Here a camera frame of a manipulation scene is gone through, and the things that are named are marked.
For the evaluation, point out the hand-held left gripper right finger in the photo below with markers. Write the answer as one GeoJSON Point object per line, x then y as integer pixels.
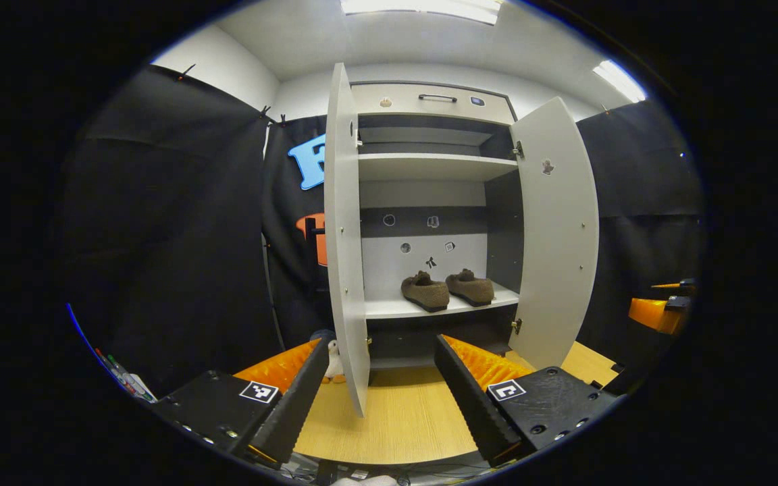
{"type": "Point", "coordinates": [470, 405]}

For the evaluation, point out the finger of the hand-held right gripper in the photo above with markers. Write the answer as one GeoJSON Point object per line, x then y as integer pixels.
{"type": "Point", "coordinates": [652, 314]}
{"type": "Point", "coordinates": [686, 287]}

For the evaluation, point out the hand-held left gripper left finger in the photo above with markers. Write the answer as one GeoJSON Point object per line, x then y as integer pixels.
{"type": "Point", "coordinates": [291, 405]}

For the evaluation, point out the white cabinet door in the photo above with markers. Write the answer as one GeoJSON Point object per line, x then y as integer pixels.
{"type": "Point", "coordinates": [347, 256]}
{"type": "Point", "coordinates": [558, 256]}

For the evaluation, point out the brown fuzzy shoe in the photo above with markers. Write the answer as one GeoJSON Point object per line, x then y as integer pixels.
{"type": "Point", "coordinates": [426, 293]}
{"type": "Point", "coordinates": [471, 289]}

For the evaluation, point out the white shoe cabinet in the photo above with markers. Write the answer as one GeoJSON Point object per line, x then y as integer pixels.
{"type": "Point", "coordinates": [389, 283]}

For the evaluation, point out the penguin plush toy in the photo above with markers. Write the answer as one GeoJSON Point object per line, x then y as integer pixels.
{"type": "Point", "coordinates": [333, 364]}

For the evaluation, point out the white rounded object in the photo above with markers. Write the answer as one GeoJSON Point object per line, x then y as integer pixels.
{"type": "Point", "coordinates": [365, 481]}

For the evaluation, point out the black backdrop cloth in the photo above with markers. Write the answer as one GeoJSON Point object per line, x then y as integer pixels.
{"type": "Point", "coordinates": [179, 236]}

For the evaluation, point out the small ceiling light panel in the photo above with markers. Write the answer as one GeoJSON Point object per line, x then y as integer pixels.
{"type": "Point", "coordinates": [620, 81]}

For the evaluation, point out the long ceiling light panel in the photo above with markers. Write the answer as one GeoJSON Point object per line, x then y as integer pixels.
{"type": "Point", "coordinates": [423, 10]}

